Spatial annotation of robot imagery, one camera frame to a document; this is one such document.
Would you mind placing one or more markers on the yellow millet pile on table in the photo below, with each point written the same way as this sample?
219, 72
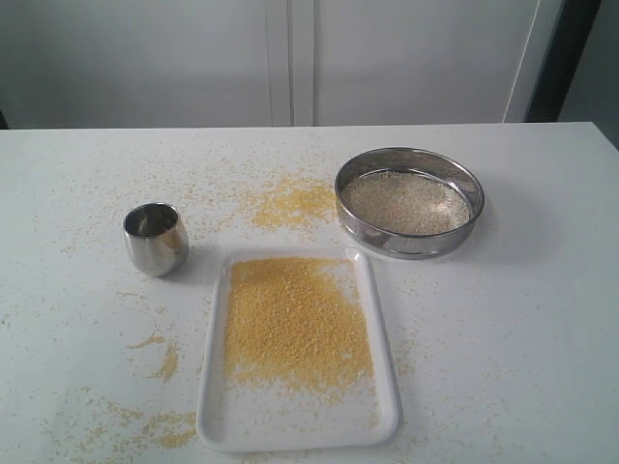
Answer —
293, 203

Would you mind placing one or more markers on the rice and millet mixture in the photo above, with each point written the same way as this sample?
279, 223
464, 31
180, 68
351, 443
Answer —
405, 203

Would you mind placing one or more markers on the small steel cup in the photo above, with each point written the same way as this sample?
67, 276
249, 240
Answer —
156, 238

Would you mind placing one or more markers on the sieved millet on tray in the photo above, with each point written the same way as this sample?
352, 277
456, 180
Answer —
298, 321

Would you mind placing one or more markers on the white plastic tray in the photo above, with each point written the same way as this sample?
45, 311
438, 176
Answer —
234, 417

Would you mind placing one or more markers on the round steel mesh sieve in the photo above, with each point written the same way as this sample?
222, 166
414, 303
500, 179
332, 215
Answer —
423, 163

